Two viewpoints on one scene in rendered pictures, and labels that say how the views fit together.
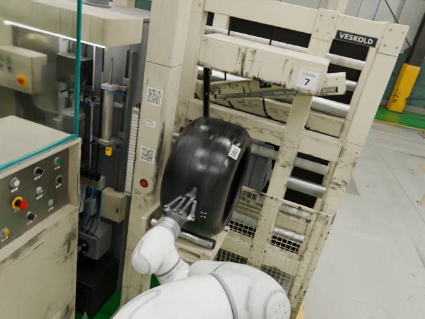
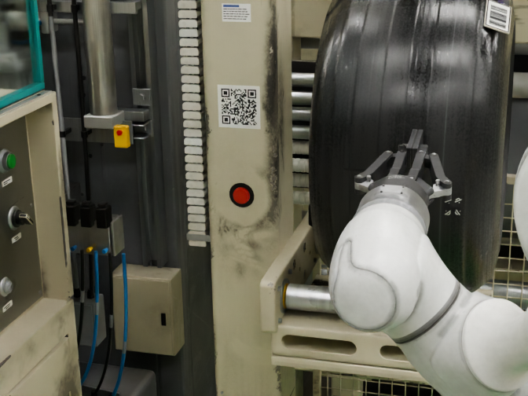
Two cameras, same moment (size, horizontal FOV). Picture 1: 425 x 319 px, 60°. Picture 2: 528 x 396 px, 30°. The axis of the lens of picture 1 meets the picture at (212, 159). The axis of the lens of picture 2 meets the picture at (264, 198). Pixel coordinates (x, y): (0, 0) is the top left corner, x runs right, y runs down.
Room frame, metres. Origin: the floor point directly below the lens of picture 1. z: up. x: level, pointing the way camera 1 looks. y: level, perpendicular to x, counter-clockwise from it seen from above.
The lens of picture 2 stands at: (-0.07, 0.24, 1.61)
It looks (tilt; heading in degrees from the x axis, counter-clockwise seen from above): 19 degrees down; 1
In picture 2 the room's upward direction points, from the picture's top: 1 degrees counter-clockwise
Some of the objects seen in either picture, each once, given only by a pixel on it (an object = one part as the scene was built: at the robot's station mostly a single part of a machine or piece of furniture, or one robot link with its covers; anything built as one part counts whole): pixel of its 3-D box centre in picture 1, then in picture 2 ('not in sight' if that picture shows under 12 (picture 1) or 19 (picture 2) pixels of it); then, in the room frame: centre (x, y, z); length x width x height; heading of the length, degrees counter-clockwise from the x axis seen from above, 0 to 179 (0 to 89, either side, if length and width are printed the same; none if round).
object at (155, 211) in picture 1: (161, 207); (296, 265); (1.64, 0.22, 0.90); 0.40 x 0.03 x 0.10; 166
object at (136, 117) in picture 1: (135, 152); (199, 116); (1.63, 0.39, 1.19); 0.05 x 0.04 x 0.48; 166
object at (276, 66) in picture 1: (263, 62); not in sight; (1.85, -0.15, 1.71); 0.61 x 0.25 x 0.15; 76
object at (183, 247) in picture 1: (179, 243); (378, 339); (1.46, 0.08, 0.84); 0.36 x 0.09 x 0.06; 76
